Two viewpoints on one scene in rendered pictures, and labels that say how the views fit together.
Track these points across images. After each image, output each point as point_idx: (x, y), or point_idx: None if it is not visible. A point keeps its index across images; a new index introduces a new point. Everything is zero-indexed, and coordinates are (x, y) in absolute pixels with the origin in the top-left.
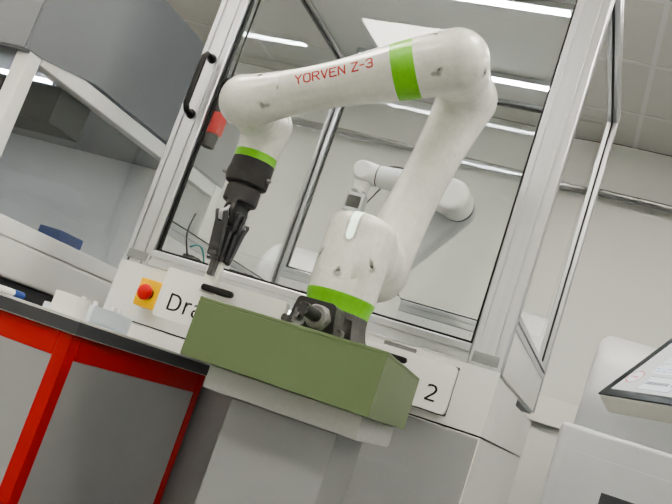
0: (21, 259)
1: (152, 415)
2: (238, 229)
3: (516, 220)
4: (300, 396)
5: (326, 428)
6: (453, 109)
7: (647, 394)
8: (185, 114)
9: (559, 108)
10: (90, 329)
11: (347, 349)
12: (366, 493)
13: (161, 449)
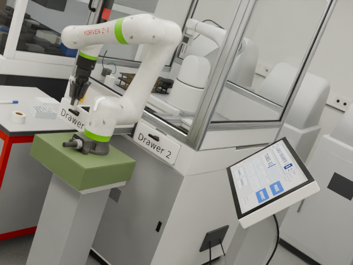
0: (40, 68)
1: None
2: (82, 85)
3: (209, 81)
4: None
5: (74, 188)
6: (154, 44)
7: (232, 176)
8: None
9: (235, 25)
10: (16, 132)
11: (74, 164)
12: (145, 189)
13: None
